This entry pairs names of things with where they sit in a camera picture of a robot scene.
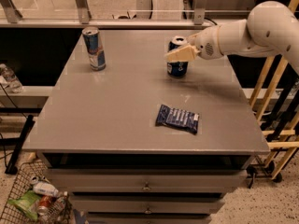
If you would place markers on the red bull can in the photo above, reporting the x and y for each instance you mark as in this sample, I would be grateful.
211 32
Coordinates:
94 46

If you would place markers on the grey drawer cabinet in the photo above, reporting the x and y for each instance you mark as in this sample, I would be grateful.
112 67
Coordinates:
98 138

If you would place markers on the white plastic bottle in basket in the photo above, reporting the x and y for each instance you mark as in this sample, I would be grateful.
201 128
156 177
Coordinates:
45 189

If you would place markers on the blue rxbar wrapper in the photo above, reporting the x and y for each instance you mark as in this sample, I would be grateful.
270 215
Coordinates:
178 119

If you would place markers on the blue pepsi can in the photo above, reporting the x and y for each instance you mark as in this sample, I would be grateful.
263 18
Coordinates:
177 69

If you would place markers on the black wire basket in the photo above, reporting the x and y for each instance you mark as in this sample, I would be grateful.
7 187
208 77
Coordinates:
11 215

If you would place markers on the clear plastic water bottle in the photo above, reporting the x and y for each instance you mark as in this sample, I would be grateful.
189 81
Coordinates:
10 77

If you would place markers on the red soda can in basket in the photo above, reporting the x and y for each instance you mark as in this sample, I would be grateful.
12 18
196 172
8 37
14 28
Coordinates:
44 204

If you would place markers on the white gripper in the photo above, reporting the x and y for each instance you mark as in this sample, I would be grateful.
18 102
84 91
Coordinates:
206 44

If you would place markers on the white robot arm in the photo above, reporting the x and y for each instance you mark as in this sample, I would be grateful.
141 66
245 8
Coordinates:
269 30

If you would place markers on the green chip bag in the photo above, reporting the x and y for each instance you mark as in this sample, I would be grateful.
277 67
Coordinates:
27 204

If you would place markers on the black metal stand leg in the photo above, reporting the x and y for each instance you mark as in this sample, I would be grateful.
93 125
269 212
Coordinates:
11 167

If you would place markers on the silver can in basket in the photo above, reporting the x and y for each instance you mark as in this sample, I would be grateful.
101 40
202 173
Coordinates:
34 180

